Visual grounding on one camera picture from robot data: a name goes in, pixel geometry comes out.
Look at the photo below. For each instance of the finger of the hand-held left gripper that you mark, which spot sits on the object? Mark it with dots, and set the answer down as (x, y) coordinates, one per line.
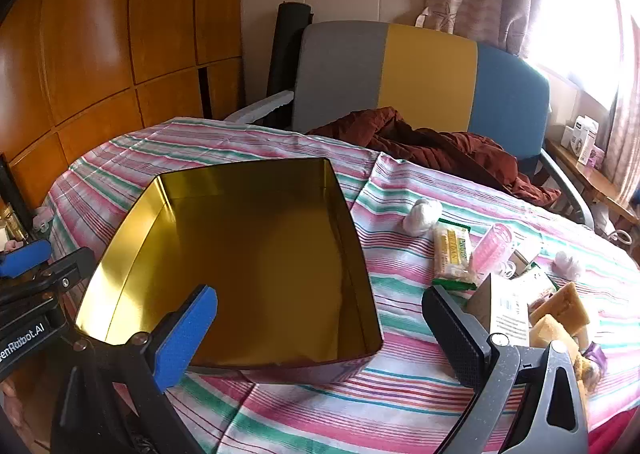
(75, 264)
(25, 256)

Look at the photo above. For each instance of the white box round print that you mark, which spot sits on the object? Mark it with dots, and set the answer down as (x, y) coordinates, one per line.
(570, 138)

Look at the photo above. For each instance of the purple snack packet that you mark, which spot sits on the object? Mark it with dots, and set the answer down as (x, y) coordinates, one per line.
(597, 353)

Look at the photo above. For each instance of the bright window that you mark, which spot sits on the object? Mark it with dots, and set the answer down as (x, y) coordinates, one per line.
(585, 8)

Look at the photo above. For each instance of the black rolled mat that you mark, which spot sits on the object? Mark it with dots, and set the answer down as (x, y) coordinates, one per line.
(287, 48)

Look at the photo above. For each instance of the green cracker packet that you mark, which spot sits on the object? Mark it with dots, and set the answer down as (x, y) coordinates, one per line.
(452, 254)

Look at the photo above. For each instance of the red garment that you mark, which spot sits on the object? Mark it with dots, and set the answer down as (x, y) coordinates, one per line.
(615, 434)

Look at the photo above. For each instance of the small cream box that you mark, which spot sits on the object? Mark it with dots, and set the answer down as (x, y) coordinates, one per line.
(537, 284)

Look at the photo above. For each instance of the yellow sponge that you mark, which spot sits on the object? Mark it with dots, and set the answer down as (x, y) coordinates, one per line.
(550, 334)
(567, 306)

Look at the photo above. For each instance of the white plastic bag ball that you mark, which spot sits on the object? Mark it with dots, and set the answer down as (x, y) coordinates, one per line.
(422, 216)
(567, 265)

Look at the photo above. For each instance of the brown jacket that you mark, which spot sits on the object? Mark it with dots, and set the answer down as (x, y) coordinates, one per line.
(435, 143)

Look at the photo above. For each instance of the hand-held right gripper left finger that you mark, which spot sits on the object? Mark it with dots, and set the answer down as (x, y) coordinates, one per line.
(182, 339)

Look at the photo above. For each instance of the pink tape roll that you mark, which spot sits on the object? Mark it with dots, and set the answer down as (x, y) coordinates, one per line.
(492, 246)

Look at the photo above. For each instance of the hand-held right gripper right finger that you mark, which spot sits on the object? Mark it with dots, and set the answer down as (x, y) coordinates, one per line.
(452, 334)

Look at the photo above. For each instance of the white box dark label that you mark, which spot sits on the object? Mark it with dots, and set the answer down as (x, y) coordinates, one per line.
(585, 126)

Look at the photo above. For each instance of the black bar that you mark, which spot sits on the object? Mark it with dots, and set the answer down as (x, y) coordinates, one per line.
(15, 194)

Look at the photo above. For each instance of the golden tin box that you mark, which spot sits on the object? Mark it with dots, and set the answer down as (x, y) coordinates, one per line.
(260, 259)

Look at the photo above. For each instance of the wooden wardrobe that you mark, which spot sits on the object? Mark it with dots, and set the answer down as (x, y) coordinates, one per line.
(90, 33)

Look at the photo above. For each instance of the wooden side shelf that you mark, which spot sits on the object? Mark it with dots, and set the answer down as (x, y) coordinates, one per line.
(595, 184)

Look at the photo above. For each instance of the small pink packet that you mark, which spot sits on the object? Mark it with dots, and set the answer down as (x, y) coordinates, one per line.
(596, 153)

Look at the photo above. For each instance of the grey yellow blue chair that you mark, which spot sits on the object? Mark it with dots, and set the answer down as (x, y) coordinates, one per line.
(425, 73)

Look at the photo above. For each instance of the cardboard box white label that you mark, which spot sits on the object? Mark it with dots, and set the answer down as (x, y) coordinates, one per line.
(505, 314)

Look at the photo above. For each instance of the striped tablecloth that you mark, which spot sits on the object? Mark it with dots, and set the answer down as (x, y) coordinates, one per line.
(350, 409)

